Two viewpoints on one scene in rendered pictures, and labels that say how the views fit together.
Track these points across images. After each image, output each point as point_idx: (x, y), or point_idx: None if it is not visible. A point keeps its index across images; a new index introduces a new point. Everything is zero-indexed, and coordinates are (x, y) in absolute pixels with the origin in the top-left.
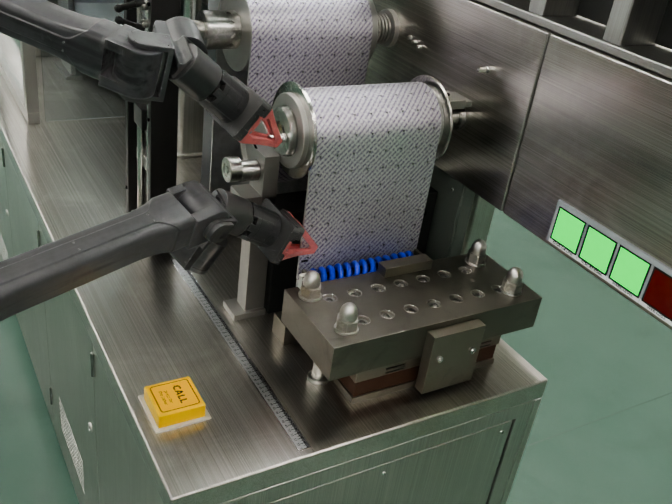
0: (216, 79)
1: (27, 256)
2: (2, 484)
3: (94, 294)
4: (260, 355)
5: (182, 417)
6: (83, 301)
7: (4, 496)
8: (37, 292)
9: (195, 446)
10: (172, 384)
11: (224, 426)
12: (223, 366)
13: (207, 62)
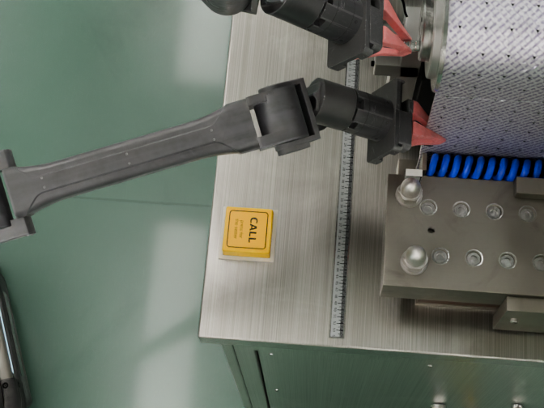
0: (311, 19)
1: (82, 161)
2: (225, 42)
3: (246, 41)
4: (364, 199)
5: (245, 254)
6: (231, 48)
7: (223, 57)
8: (87, 192)
9: (244, 289)
10: (252, 214)
11: (280, 277)
12: (320, 199)
13: (301, 2)
